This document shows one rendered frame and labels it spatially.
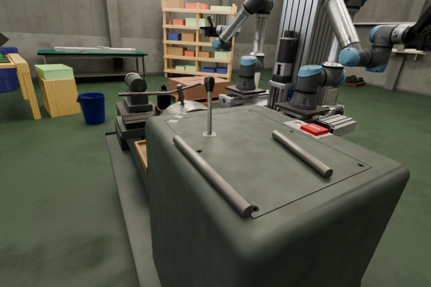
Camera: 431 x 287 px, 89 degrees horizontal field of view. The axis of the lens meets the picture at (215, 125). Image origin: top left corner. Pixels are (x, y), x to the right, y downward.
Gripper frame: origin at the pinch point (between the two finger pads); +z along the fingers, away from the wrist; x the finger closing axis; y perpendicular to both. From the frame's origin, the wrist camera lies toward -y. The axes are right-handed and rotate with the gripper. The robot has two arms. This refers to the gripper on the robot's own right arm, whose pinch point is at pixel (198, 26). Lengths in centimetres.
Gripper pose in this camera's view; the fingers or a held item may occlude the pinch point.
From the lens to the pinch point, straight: 206.2
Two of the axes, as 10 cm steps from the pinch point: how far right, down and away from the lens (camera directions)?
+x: 5.6, -4.1, 7.3
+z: -8.3, -2.5, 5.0
